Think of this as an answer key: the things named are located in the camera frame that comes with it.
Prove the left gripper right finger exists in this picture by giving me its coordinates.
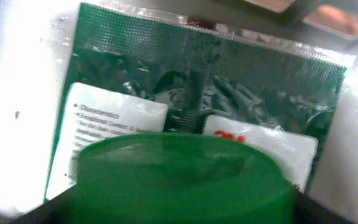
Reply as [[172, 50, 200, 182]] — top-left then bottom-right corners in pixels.
[[293, 189, 350, 224]]

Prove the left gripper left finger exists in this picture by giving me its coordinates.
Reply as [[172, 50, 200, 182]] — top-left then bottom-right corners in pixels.
[[9, 186, 76, 224]]

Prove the green lid Knorr jar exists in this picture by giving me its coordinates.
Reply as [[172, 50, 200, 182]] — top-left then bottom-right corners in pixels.
[[72, 133, 296, 223]]

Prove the green 3M pouch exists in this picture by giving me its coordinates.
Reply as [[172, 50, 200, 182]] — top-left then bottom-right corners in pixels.
[[44, 2, 355, 200]]

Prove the grey plastic mesh basket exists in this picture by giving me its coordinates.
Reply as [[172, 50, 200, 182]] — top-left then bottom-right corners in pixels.
[[0, 1, 358, 223]]

